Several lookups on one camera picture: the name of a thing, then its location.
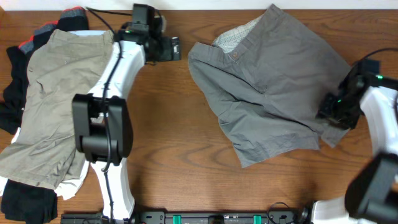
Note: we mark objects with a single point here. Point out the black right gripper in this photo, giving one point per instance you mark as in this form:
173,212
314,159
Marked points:
324,112

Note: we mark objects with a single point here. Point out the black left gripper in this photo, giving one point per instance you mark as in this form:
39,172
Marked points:
167,54

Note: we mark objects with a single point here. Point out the grey shorts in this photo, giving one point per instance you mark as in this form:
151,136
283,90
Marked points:
264,81

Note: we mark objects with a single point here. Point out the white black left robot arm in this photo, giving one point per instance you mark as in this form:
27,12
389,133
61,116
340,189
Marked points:
102,125

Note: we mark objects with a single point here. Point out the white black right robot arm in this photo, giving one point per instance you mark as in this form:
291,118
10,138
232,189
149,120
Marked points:
369,198

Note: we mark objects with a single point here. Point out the black garment with red trim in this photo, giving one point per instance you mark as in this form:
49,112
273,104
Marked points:
14,95

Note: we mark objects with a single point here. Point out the khaki shorts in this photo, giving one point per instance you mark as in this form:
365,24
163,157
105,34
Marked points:
56,105

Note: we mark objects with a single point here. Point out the white garment under pile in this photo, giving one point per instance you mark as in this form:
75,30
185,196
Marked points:
70,186

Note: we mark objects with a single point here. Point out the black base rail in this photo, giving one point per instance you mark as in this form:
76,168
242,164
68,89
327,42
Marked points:
272,217

